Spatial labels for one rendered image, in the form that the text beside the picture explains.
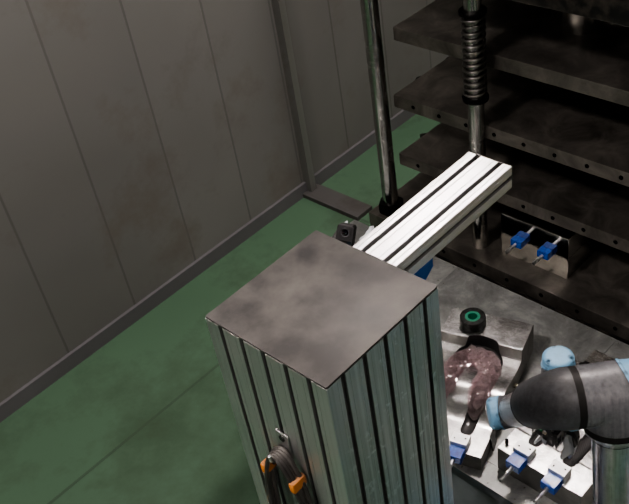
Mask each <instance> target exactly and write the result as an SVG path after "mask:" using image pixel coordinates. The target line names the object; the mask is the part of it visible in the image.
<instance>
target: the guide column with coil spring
mask: <svg viewBox="0 0 629 504"><path fill-rule="evenodd" d="M481 10H482V0H463V11H464V12H466V13H477V12H479V11H481ZM481 23H482V20H481V21H479V22H476V23H469V24H468V23H464V27H475V26H478V25H480V24H481ZM481 30H482V27H480V28H478V29H475V30H464V33H467V34H472V33H476V32H479V31H481ZM480 37H482V34H480V35H477V36H472V37H467V36H464V38H465V40H475V39H478V38H480ZM482 42H483V39H482V40H481V41H479V42H475V43H465V46H477V45H479V44H481V43H482ZM482 49H483V46H482V47H480V48H477V49H465V52H467V53H475V52H478V51H480V50H482ZM482 55H483V52H482V53H480V54H478V55H473V56H468V55H465V58H466V59H476V58H479V57H481V56H482ZM465 62H466V65H477V64H479V63H481V62H483V59H481V60H479V61H475V62H467V61H465ZM482 68H483V65H482V66H480V67H476V68H466V71H477V70H480V69H482ZM482 74H483V71H482V72H480V73H477V74H466V77H471V78H472V77H478V76H480V75H482ZM483 79H484V77H483V78H481V79H478V80H466V82H467V83H470V84H474V83H478V82H481V81H482V80H483ZM483 86H484V83H483V84H481V85H478V86H466V87H467V89H470V90H474V89H479V88H481V87H483ZM483 92H484V89H483V90H481V91H478V92H467V95H478V94H481V93H483ZM467 112H468V136H469V152H473V153H476V154H479V155H482V156H485V157H486V147H485V110H484V104H481V105H476V106H472V105H467ZM472 234H473V246H474V247H475V248H476V249H484V248H486V247H487V246H488V220H487V210H486V211H485V212H484V213H482V214H481V215H480V216H479V217H478V218H477V219H476V220H475V221H473V222H472Z"/></svg>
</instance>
